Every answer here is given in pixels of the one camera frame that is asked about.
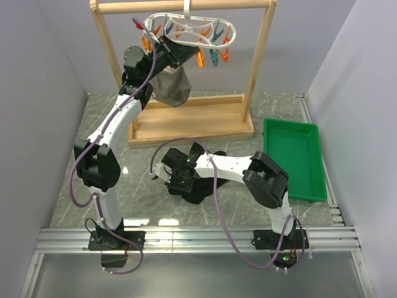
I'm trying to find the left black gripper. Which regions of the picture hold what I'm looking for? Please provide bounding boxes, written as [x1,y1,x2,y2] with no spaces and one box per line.
[143,35,200,83]

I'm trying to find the orange clothes peg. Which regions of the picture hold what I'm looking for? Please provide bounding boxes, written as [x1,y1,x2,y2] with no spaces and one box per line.
[196,48,205,68]

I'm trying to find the black underwear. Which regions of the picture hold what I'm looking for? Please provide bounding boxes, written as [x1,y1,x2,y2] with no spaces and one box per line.
[162,148,214,205]

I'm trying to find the white plastic clip hanger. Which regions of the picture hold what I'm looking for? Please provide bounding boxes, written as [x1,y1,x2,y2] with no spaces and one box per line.
[147,1,237,50]

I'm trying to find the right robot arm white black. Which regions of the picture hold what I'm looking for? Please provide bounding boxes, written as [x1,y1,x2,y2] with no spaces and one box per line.
[154,143,296,249]

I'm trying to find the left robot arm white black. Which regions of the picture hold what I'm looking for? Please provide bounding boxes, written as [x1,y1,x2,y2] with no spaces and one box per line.
[71,35,200,250]

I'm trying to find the grey underwear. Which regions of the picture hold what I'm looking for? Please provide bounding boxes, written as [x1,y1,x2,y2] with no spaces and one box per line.
[149,66,192,107]

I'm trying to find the orange peg holding grey underwear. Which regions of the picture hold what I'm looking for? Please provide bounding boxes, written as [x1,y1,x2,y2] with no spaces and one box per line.
[141,36,152,53]

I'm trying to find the teal clothes peg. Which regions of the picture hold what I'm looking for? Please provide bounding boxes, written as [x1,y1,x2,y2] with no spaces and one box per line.
[209,48,219,67]

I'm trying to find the wooden hanging rack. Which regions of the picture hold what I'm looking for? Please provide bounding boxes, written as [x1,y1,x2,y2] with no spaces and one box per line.
[89,1,277,148]

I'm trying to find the green plastic tray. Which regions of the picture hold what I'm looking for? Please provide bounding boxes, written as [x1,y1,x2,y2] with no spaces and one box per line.
[263,119,328,202]

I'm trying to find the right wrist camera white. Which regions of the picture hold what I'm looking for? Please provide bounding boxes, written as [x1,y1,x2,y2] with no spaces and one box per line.
[151,162,172,183]

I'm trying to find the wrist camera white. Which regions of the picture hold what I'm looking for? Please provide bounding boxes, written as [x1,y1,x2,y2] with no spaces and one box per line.
[132,17,155,33]
[151,162,172,183]

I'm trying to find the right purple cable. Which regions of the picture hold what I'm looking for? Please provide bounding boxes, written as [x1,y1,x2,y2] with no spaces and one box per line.
[149,137,306,271]

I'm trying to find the purple cable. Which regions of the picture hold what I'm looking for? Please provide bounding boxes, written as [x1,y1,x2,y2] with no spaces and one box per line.
[68,17,158,276]
[149,137,306,271]

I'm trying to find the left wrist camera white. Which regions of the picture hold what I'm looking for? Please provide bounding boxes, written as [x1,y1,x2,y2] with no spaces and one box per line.
[132,17,155,33]

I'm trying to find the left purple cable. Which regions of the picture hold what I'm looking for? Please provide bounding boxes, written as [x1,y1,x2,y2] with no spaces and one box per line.
[68,17,158,276]

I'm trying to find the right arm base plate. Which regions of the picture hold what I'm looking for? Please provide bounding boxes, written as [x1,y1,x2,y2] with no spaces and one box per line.
[253,228,310,250]

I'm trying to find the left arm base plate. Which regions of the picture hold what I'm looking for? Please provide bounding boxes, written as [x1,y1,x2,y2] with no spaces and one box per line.
[87,231,146,251]

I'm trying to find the aluminium mounting rail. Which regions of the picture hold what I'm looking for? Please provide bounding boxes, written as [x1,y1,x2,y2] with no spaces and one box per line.
[33,226,361,254]

